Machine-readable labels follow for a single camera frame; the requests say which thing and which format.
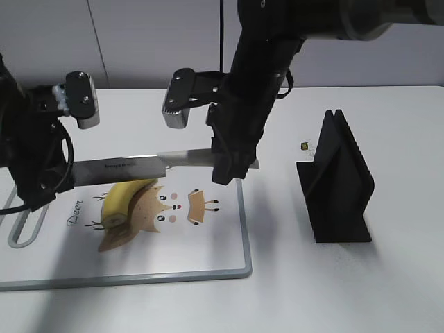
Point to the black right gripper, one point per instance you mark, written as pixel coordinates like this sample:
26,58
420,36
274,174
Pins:
238,121

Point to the white handled kitchen knife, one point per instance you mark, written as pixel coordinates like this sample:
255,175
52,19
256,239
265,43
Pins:
124,169

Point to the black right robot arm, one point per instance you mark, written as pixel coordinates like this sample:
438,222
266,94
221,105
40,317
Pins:
272,32

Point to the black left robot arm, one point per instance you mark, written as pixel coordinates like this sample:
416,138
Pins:
35,147

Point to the yellow banana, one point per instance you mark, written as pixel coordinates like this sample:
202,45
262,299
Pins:
116,203

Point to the white deer cutting board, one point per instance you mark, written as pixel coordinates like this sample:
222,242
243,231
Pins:
195,230

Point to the black knife stand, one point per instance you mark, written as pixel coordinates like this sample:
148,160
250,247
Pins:
337,185

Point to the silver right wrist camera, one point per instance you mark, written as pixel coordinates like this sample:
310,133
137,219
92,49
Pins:
189,89

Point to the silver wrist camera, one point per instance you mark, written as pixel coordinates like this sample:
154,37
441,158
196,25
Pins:
77,98
189,89

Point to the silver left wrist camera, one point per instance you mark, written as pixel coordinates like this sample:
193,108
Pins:
77,98

